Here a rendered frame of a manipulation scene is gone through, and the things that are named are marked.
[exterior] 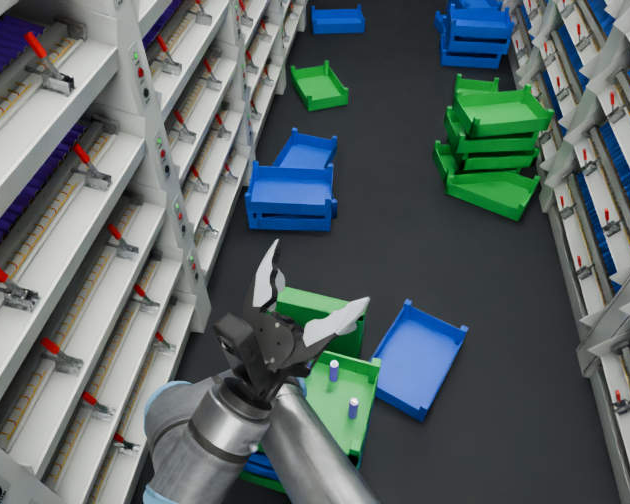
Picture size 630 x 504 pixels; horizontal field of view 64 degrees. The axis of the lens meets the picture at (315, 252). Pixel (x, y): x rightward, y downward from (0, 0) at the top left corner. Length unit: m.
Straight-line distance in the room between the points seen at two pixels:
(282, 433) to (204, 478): 0.11
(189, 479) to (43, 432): 0.36
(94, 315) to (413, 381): 0.89
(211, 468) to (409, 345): 1.02
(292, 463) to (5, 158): 0.54
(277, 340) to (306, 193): 1.31
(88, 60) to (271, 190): 1.07
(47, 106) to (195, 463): 0.55
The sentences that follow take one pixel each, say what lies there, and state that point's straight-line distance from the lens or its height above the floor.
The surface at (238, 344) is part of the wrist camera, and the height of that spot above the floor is 0.87.
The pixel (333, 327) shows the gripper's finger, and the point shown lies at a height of 0.84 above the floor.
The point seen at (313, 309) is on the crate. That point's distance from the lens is 1.39.
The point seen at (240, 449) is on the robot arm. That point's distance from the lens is 0.65.
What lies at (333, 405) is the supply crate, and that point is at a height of 0.32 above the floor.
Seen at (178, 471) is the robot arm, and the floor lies 0.71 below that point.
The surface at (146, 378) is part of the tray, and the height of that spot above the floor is 0.17.
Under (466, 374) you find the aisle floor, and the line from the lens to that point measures 1.57.
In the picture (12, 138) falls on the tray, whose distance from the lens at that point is 0.82.
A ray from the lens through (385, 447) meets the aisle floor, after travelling 1.43.
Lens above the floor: 1.33
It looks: 48 degrees down
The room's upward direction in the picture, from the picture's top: straight up
